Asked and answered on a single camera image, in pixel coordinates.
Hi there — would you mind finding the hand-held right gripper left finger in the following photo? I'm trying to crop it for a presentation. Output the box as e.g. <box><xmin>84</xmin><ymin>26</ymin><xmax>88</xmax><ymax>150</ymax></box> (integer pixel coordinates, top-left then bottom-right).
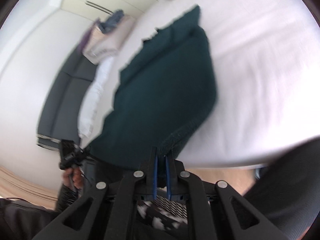
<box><xmin>32</xmin><ymin>147</ymin><xmax>159</xmax><ymax>240</ymax></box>

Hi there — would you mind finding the white pillow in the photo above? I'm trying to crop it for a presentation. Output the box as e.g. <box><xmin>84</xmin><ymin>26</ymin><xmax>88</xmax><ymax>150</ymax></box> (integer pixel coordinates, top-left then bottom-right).
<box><xmin>77</xmin><ymin>56</ymin><xmax>116</xmax><ymax>140</ymax></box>

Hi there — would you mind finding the dark grey padded headboard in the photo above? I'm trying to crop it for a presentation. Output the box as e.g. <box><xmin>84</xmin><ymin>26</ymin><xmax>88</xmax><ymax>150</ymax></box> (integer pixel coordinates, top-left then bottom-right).
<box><xmin>36</xmin><ymin>46</ymin><xmax>101</xmax><ymax>151</ymax></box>

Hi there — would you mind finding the dark green sweater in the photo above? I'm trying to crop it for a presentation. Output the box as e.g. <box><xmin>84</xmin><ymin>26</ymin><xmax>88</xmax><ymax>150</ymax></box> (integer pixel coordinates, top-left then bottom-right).
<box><xmin>89</xmin><ymin>5</ymin><xmax>218</xmax><ymax>171</ymax></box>

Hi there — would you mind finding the person's dark-clad leg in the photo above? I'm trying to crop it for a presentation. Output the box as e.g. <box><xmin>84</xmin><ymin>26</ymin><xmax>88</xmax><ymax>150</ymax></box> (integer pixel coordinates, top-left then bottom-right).
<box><xmin>243</xmin><ymin>135</ymin><xmax>320</xmax><ymax>240</ymax></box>

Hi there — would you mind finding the grey blue blanket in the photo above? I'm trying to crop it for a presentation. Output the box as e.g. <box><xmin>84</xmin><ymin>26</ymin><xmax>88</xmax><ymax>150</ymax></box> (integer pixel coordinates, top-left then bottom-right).
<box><xmin>99</xmin><ymin>9</ymin><xmax>125</xmax><ymax>34</ymax></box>

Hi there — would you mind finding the black white patterned cloth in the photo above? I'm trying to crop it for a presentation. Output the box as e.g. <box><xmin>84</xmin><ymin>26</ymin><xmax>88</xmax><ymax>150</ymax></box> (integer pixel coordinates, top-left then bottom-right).
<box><xmin>136</xmin><ymin>199</ymin><xmax>188</xmax><ymax>231</ymax></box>

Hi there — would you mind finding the purple pillow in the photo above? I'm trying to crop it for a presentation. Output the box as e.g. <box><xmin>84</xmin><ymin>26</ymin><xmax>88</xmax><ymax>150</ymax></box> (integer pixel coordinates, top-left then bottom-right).
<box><xmin>77</xmin><ymin>17</ymin><xmax>101</xmax><ymax>53</ymax></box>

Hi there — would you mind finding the bed with white sheet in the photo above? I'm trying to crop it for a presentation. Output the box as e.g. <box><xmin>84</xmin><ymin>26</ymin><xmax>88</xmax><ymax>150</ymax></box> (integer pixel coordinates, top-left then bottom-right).
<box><xmin>80</xmin><ymin>0</ymin><xmax>320</xmax><ymax>168</ymax></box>

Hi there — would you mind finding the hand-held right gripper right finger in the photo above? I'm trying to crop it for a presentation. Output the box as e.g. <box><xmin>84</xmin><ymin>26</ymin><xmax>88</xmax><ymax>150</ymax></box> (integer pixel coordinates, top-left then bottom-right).
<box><xmin>164</xmin><ymin>152</ymin><xmax>285</xmax><ymax>240</ymax></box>

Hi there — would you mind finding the person's left hand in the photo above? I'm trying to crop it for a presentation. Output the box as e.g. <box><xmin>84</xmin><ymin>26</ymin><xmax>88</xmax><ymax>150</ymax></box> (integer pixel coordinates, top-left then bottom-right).
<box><xmin>62</xmin><ymin>166</ymin><xmax>83</xmax><ymax>193</ymax></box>

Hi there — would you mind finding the folded beige quilt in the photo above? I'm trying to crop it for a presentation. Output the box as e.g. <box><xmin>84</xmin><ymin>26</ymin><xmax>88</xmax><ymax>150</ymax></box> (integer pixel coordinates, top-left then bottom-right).
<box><xmin>82</xmin><ymin>15</ymin><xmax>137</xmax><ymax>65</ymax></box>

